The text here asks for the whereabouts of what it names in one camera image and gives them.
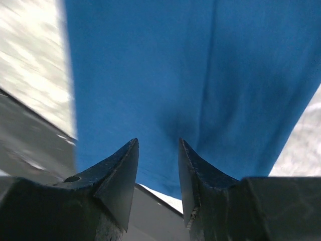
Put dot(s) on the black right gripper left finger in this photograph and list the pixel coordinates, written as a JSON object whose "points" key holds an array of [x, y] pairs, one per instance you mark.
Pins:
{"points": [[92, 205]]}

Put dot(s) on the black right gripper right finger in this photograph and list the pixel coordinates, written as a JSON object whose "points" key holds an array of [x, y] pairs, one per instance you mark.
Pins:
{"points": [[219, 207]]}

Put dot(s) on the blue printed t-shirt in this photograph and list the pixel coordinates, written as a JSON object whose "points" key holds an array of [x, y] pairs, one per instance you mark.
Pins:
{"points": [[232, 78]]}

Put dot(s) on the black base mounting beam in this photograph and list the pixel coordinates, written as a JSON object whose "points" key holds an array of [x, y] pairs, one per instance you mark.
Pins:
{"points": [[34, 149]]}

